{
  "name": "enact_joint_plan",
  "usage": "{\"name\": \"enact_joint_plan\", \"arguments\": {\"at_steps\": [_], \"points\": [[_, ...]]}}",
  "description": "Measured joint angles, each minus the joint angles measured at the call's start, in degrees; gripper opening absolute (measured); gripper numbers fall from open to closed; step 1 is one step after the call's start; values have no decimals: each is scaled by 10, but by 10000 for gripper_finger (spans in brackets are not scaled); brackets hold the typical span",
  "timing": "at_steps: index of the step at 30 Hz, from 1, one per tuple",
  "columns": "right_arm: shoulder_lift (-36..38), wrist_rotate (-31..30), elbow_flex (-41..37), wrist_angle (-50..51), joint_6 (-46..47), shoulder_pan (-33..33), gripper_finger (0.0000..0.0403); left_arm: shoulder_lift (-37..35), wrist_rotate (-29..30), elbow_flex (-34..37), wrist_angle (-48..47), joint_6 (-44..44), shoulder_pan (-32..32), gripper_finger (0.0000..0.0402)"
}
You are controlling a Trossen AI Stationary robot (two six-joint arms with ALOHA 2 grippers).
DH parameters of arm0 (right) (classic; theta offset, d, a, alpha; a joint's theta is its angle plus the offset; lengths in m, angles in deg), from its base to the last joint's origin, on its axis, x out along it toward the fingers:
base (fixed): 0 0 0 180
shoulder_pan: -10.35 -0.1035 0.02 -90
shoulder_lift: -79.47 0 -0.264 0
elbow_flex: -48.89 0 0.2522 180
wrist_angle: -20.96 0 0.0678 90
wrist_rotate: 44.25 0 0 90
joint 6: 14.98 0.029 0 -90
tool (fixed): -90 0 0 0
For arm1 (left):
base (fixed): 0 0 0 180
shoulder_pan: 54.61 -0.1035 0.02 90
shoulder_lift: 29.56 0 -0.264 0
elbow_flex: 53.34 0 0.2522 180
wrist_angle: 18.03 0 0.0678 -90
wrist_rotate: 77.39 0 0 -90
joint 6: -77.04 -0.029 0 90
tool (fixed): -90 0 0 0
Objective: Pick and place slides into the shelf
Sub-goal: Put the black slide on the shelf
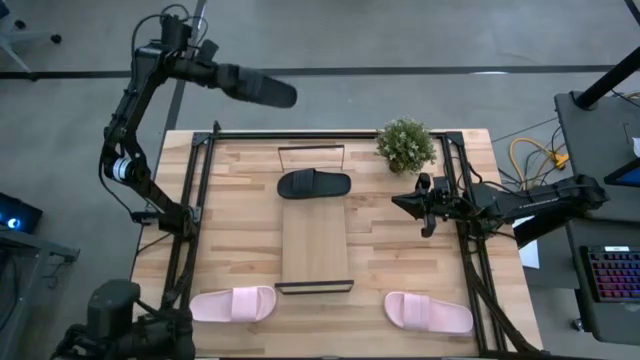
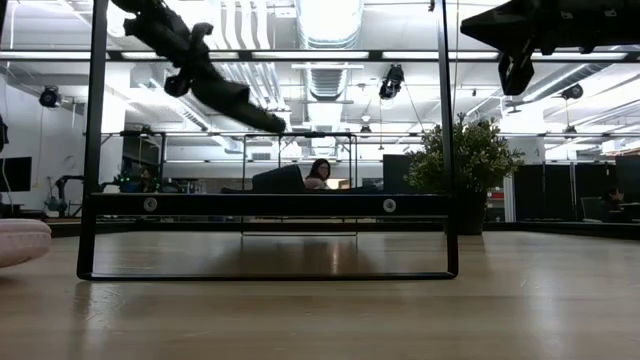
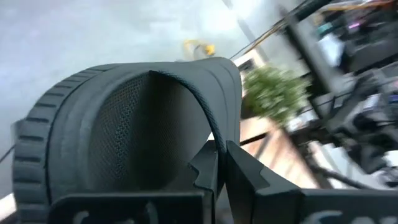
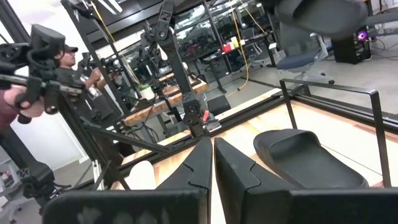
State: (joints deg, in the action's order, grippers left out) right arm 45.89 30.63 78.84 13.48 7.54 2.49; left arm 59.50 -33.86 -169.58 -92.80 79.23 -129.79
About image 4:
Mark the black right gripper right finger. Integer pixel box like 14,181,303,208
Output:
213,137,297,224

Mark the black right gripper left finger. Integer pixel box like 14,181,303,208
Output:
156,136,214,190

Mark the pink rubber slide sandal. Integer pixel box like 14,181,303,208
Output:
128,160,159,191

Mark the black rubber slide sandal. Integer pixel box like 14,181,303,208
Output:
252,128,370,190

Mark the black box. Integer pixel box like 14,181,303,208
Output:
207,95,231,116

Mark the wooden workstation table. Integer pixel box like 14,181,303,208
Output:
123,73,209,127

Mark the white cup green plant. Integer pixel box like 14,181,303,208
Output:
139,83,155,101

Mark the black office desk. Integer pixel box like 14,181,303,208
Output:
203,34,277,94

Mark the black computer purple light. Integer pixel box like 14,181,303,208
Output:
331,27,373,65

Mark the person's hand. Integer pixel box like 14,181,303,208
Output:
2,84,46,119

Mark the yellow hanging cable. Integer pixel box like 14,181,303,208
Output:
225,0,268,96

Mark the black metal frame wooden shelf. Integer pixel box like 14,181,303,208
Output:
279,78,393,189

